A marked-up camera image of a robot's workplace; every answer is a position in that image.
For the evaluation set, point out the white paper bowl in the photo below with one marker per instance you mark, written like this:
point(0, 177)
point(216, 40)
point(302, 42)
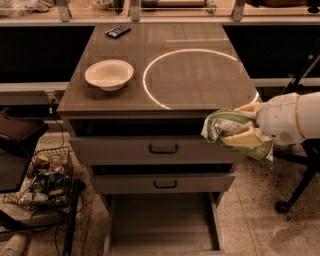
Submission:
point(109, 75)

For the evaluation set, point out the white shoe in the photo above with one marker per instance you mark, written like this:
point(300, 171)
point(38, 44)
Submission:
point(15, 246)

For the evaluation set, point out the top grey drawer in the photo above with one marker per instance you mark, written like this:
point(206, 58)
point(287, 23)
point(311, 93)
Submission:
point(139, 150)

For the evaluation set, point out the dark brown chair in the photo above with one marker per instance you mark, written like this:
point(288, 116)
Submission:
point(18, 139)

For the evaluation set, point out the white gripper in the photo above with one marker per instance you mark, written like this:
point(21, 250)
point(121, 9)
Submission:
point(279, 118)

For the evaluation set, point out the dark blue snack packet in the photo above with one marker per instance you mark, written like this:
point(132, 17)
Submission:
point(117, 31)

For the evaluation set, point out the grey drawer cabinet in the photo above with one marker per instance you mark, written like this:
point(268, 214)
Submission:
point(182, 73)

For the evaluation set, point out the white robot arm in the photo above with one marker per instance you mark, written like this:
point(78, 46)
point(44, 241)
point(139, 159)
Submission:
point(308, 115)

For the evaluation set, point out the green jalapeno chip bag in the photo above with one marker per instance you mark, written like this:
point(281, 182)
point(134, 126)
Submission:
point(226, 122)

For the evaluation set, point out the open bottom drawer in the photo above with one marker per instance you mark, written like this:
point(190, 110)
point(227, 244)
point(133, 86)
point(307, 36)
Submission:
point(183, 224)

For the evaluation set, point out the wire basket of snacks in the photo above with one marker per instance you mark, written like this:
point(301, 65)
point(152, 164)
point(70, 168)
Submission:
point(47, 182)

